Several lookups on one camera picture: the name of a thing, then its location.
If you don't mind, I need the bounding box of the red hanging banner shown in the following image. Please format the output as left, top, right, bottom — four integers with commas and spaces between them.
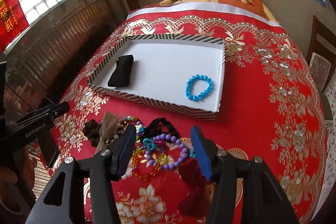
0, 0, 29, 52

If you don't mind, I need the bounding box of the teal ring charm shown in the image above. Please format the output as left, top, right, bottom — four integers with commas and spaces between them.
142, 138, 157, 151

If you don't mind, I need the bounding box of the blue bead bracelet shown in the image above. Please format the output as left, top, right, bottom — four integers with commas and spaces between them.
185, 74, 214, 102

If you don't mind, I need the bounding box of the black bead bracelet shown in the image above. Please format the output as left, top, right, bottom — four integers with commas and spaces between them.
140, 117, 182, 144

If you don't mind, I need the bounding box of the brown wooden chair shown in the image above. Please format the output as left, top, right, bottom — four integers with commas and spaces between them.
306, 15, 335, 93

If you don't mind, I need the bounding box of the black velvet pouch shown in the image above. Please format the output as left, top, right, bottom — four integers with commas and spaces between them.
108, 55, 134, 88

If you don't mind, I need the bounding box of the multicolour bead bracelet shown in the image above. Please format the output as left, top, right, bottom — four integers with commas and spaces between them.
116, 115, 146, 143

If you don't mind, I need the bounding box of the striped white tray box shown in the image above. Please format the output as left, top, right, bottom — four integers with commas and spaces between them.
87, 34, 225, 120

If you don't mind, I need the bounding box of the red floral tablecloth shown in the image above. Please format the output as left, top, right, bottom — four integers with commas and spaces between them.
52, 2, 328, 223

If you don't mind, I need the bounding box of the red satin bow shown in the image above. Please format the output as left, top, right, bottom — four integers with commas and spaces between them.
178, 159, 214, 218

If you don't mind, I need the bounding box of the purple bead bracelet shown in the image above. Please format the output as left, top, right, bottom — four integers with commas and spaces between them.
144, 133, 190, 171

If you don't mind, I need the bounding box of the brown scrunchie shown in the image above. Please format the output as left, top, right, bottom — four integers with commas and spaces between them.
82, 119, 101, 147

